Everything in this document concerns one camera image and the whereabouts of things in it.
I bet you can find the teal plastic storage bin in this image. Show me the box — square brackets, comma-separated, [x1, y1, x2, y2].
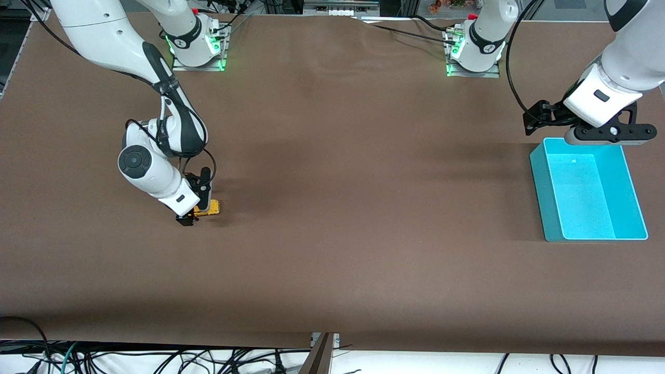
[529, 137, 649, 243]

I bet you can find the brown table cover mat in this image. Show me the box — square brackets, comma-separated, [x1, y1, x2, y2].
[0, 13, 665, 356]

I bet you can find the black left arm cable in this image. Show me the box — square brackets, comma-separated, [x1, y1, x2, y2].
[506, 0, 577, 128]

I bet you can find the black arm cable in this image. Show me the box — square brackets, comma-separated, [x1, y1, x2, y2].
[21, 0, 172, 104]
[506, 0, 577, 128]

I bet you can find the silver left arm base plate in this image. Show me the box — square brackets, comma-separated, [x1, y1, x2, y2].
[444, 29, 502, 78]

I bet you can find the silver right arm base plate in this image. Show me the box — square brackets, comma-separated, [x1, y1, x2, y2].
[171, 23, 230, 72]

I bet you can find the black cable across table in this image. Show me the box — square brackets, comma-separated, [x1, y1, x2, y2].
[353, 16, 458, 45]

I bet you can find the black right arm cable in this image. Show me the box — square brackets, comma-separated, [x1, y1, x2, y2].
[21, 0, 172, 104]

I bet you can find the brown wooden post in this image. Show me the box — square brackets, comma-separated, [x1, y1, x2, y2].
[299, 332, 334, 374]

